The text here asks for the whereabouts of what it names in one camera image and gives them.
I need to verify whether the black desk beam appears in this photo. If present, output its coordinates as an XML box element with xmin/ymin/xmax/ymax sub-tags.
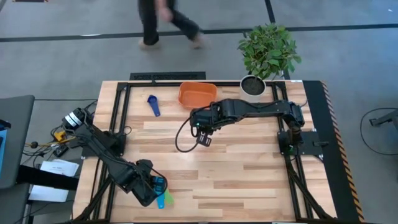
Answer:
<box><xmin>17</xmin><ymin>164</ymin><xmax>79</xmax><ymax>191</ymax></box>

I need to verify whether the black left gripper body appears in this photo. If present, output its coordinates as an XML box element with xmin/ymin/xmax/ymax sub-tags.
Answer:
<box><xmin>123</xmin><ymin>159</ymin><xmax>156</xmax><ymax>195</ymax></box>

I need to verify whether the green leafy plant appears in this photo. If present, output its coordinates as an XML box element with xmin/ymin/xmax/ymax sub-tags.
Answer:
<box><xmin>237</xmin><ymin>23</ymin><xmax>302</xmax><ymax>82</ymax></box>

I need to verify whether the black floor grille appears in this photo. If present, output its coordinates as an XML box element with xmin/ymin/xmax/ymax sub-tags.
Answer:
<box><xmin>129</xmin><ymin>71</ymin><xmax>206</xmax><ymax>81</ymax></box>

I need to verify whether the person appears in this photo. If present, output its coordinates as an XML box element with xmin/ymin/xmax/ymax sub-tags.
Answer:
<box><xmin>137</xmin><ymin>0</ymin><xmax>208</xmax><ymax>50</ymax></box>

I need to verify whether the orange plastic basket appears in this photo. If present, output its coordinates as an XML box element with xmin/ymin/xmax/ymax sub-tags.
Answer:
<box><xmin>178</xmin><ymin>82</ymin><xmax>218</xmax><ymax>110</ymax></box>

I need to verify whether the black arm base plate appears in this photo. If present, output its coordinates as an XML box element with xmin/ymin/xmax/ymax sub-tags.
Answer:
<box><xmin>81</xmin><ymin>136</ymin><xmax>127</xmax><ymax>157</ymax></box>
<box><xmin>277</xmin><ymin>130</ymin><xmax>324</xmax><ymax>156</ymax></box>

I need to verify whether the black aluminium table frame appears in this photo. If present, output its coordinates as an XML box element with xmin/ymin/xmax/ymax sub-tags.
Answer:
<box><xmin>72</xmin><ymin>80</ymin><xmax>338</xmax><ymax>224</ymax></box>

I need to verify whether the light blue measuring cup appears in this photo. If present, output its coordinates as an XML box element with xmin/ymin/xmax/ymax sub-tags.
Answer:
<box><xmin>156</xmin><ymin>192</ymin><xmax>166</xmax><ymax>210</ymax></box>

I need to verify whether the white paper sheet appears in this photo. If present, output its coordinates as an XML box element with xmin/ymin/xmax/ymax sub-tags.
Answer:
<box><xmin>28</xmin><ymin>184</ymin><xmax>70</xmax><ymax>203</ymax></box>
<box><xmin>39</xmin><ymin>159</ymin><xmax>80</xmax><ymax>178</ymax></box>

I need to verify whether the black hazard-striped edge mat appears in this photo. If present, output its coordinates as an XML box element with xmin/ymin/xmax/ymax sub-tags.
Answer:
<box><xmin>303</xmin><ymin>80</ymin><xmax>367</xmax><ymax>223</ymax></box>

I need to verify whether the blue box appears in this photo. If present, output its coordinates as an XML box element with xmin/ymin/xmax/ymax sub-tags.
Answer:
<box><xmin>0</xmin><ymin>119</ymin><xmax>12</xmax><ymax>175</ymax></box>

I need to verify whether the black floor cable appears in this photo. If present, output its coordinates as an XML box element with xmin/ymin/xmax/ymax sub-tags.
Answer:
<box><xmin>359</xmin><ymin>107</ymin><xmax>398</xmax><ymax>156</ymax></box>

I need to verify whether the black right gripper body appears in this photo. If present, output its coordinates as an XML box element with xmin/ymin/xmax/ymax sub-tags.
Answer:
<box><xmin>189</xmin><ymin>105</ymin><xmax>219</xmax><ymax>134</ymax></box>

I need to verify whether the grey desk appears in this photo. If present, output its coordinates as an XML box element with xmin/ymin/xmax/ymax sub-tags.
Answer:
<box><xmin>0</xmin><ymin>95</ymin><xmax>35</xmax><ymax>190</ymax></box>

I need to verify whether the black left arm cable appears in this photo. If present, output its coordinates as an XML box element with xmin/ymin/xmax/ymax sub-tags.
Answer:
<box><xmin>147</xmin><ymin>167</ymin><xmax>169</xmax><ymax>196</ymax></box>

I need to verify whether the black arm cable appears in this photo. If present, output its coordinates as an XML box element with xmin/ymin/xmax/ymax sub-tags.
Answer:
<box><xmin>147</xmin><ymin>167</ymin><xmax>169</xmax><ymax>196</ymax></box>
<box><xmin>175</xmin><ymin>115</ymin><xmax>201</xmax><ymax>154</ymax></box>

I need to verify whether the grey stand foot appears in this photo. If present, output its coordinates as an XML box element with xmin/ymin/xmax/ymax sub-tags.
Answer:
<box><xmin>369</xmin><ymin>109</ymin><xmax>398</xmax><ymax>130</ymax></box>

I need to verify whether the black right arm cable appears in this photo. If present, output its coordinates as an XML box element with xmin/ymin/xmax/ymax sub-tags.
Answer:
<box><xmin>175</xmin><ymin>115</ymin><xmax>201</xmax><ymax>154</ymax></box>

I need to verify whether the small dark blue measuring cup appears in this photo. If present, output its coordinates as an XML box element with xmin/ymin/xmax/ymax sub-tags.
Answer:
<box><xmin>147</xmin><ymin>95</ymin><xmax>162</xmax><ymax>118</ymax></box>

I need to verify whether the black power adapter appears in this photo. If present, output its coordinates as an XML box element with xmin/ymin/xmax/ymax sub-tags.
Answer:
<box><xmin>52</xmin><ymin>144</ymin><xmax>70</xmax><ymax>158</ymax></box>

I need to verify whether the white plant pot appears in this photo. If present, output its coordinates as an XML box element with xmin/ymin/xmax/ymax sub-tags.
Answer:
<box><xmin>239</xmin><ymin>74</ymin><xmax>267</xmax><ymax>103</ymax></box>

